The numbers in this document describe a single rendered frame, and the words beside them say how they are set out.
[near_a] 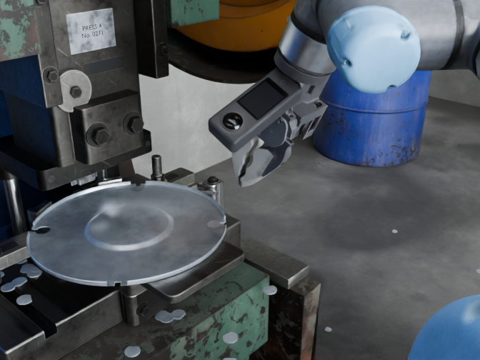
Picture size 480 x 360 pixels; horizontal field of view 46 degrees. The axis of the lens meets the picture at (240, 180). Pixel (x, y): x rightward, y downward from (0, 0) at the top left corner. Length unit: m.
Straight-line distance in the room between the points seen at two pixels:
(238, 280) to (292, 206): 1.59
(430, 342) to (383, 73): 0.31
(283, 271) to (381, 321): 0.98
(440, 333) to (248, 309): 0.72
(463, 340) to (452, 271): 1.99
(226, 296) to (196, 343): 0.09
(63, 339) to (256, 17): 0.60
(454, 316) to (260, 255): 0.79
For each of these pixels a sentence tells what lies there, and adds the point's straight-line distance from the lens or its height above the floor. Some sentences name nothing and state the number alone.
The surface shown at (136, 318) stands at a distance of 0.87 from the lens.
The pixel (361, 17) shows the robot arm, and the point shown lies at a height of 1.13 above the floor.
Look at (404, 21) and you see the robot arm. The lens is 0.53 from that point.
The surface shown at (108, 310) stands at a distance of 0.87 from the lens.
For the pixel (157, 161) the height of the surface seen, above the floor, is 0.80.
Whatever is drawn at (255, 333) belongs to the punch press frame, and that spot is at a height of 0.54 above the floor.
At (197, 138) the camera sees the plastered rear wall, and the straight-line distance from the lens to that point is 2.79.
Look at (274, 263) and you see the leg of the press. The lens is 1.01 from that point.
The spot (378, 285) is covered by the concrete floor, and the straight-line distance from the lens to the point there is 2.09.
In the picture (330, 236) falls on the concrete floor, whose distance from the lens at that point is 2.34.
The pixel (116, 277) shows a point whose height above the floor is 0.78.
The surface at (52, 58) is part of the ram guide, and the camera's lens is 0.72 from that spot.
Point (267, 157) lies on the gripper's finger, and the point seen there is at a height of 0.92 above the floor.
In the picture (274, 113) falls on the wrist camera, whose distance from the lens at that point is 0.66.
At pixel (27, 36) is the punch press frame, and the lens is 0.69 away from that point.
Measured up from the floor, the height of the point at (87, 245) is 0.78.
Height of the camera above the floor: 1.22
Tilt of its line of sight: 26 degrees down
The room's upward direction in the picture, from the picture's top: straight up
